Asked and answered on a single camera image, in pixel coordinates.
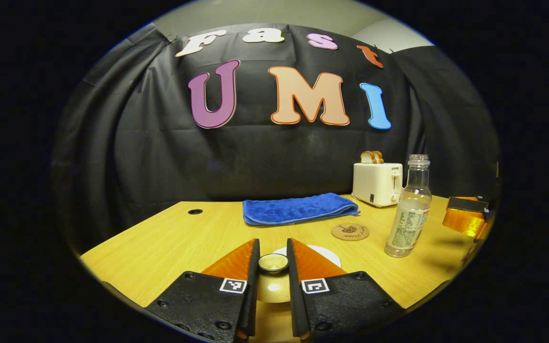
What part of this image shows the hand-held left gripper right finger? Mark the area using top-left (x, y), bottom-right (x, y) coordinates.
top-left (286, 238), bottom-right (406, 341)

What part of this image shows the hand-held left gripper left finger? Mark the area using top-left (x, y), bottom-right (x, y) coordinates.
top-left (145, 238), bottom-right (261, 343)

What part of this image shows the beige teacup lid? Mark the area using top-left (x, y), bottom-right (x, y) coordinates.
top-left (257, 253), bottom-right (292, 304)

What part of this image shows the clear plastic water bottle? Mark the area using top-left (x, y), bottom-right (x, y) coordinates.
top-left (384, 154), bottom-right (433, 258)

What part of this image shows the beige ceramic teacup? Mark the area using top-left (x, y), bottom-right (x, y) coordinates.
top-left (272, 244), bottom-right (342, 269)

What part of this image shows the round cork coaster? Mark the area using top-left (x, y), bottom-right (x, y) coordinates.
top-left (331, 223), bottom-right (370, 242)

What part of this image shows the cream toaster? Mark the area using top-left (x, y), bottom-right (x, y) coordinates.
top-left (352, 162), bottom-right (404, 208)

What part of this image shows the blue folded towel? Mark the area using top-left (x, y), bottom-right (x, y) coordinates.
top-left (243, 192), bottom-right (361, 226)

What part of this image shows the black backdrop cloth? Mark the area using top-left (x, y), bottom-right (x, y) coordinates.
top-left (51, 21), bottom-right (501, 255)

